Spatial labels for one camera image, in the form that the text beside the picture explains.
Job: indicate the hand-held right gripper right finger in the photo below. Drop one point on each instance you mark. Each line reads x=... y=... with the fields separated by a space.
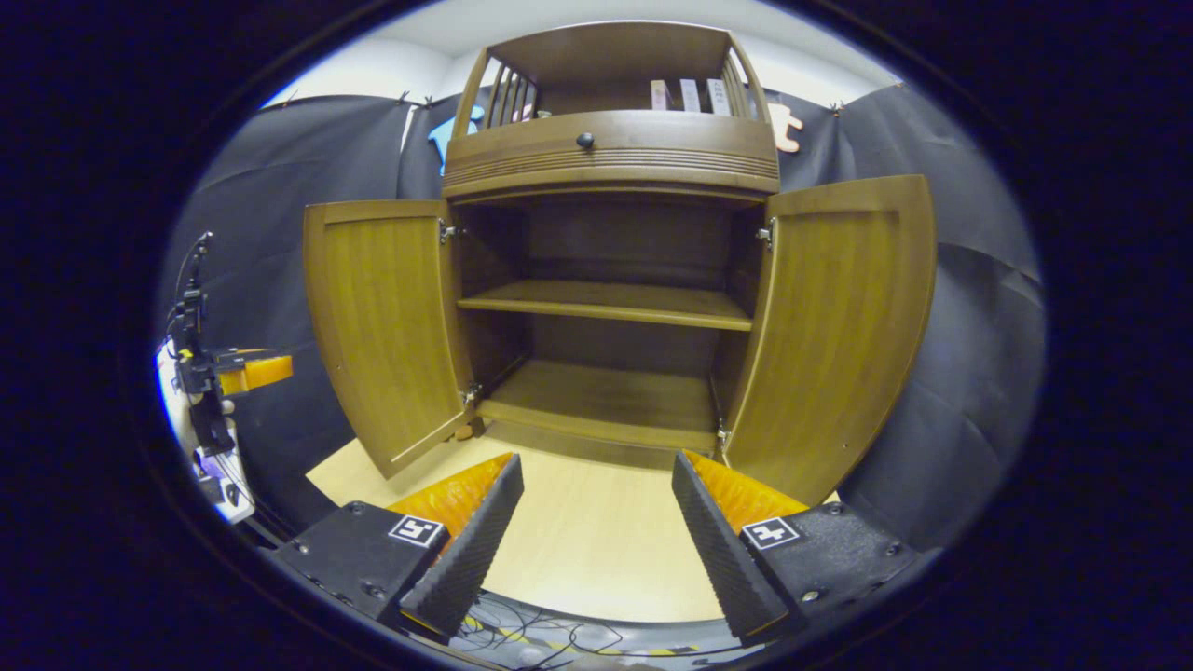
x=722 y=550

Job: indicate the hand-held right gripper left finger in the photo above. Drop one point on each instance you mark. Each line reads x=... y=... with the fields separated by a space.
x=466 y=550

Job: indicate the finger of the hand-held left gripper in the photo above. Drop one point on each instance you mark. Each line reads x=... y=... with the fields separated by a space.
x=261 y=373

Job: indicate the wooden shoe cabinet door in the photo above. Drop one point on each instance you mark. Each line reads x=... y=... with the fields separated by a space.
x=382 y=317
x=839 y=335

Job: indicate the wooden double-door shoe cabinet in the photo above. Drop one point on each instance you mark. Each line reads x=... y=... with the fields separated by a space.
x=615 y=242

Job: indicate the metal door hinge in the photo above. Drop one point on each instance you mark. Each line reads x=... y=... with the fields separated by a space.
x=472 y=395
x=447 y=231
x=766 y=233
x=722 y=431

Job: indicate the wooden inner shelf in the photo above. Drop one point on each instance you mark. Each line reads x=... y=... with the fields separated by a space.
x=606 y=303

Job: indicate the black backdrop cloth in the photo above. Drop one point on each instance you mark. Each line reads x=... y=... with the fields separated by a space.
x=969 y=326

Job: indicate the wooden drawer with black knob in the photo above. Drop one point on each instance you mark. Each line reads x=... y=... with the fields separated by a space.
x=652 y=154

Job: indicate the white shelf book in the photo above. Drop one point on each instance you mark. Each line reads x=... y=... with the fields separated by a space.
x=718 y=97

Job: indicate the grey shelf book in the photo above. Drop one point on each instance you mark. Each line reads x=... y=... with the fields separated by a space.
x=689 y=95

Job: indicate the pale pink shelf book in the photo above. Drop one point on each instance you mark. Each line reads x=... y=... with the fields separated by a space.
x=659 y=95

